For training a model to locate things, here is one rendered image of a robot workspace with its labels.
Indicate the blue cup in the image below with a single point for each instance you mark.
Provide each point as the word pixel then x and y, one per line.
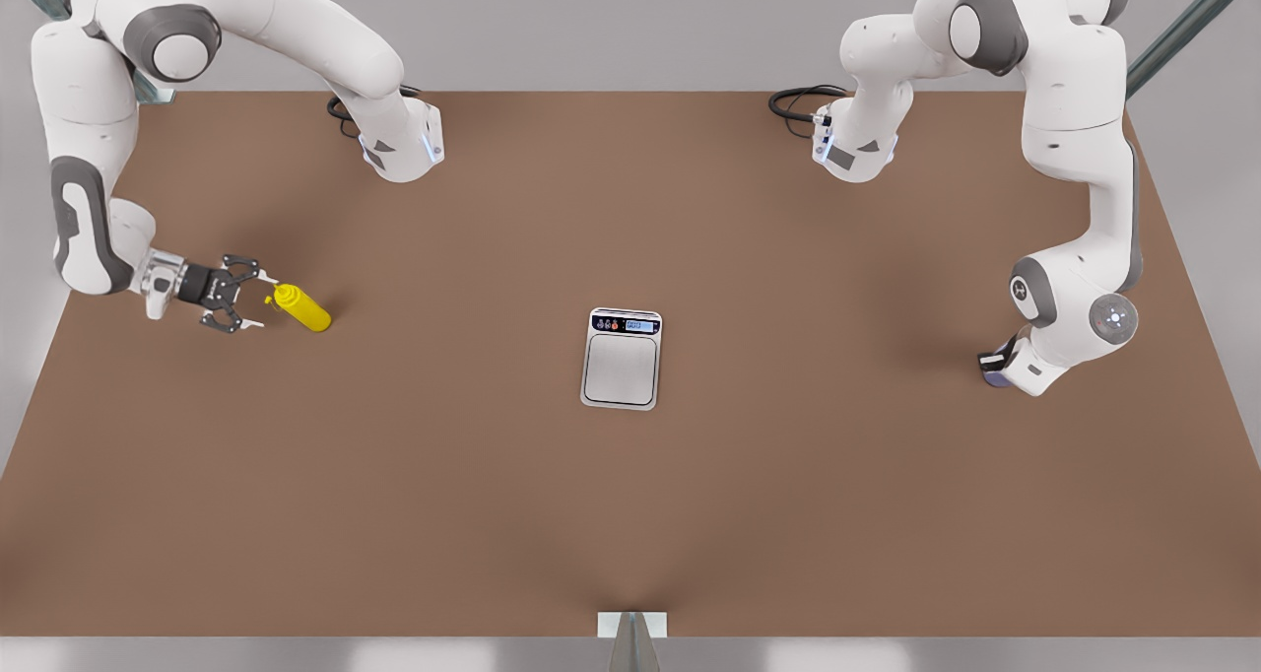
pixel 997 379

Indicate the yellow sauce bottle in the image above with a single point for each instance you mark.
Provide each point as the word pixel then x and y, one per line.
pixel 303 309

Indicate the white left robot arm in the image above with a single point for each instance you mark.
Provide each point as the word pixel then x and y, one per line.
pixel 1074 140

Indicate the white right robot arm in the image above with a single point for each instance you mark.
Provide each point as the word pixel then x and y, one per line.
pixel 89 110

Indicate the silver digital kitchen scale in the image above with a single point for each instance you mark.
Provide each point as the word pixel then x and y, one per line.
pixel 621 367

